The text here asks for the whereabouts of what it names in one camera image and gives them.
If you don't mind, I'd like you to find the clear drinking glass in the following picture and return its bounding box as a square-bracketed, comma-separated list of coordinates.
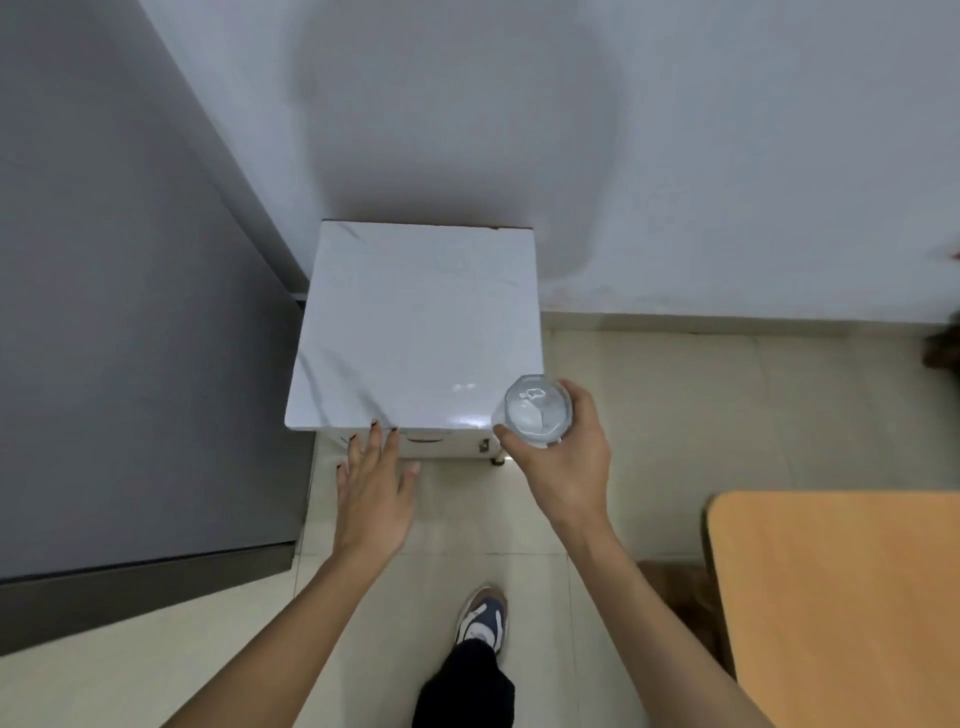
[491, 373, 575, 451]

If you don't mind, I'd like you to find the orange wooden table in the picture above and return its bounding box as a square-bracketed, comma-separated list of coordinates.
[703, 490, 960, 728]

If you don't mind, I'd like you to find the white and blue sneaker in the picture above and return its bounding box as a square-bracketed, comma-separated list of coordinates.
[454, 585, 510, 658]

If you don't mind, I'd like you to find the person's left forearm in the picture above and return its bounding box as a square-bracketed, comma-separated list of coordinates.
[159, 541, 385, 728]

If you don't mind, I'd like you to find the person's right hand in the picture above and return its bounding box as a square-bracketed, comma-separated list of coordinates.
[492, 378, 613, 528]

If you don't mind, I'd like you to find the black trouser leg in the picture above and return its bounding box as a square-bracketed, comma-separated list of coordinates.
[411, 639, 517, 728]

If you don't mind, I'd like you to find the person's left hand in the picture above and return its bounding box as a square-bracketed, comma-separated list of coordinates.
[335, 420, 423, 558]

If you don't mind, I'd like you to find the white marble-top bedside cabinet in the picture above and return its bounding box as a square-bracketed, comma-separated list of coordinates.
[283, 219, 546, 467]

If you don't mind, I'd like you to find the person's right forearm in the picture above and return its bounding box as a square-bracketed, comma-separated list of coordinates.
[551, 514, 777, 728]

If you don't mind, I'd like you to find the grey cabinet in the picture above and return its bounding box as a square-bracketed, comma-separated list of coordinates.
[0, 0, 318, 659]

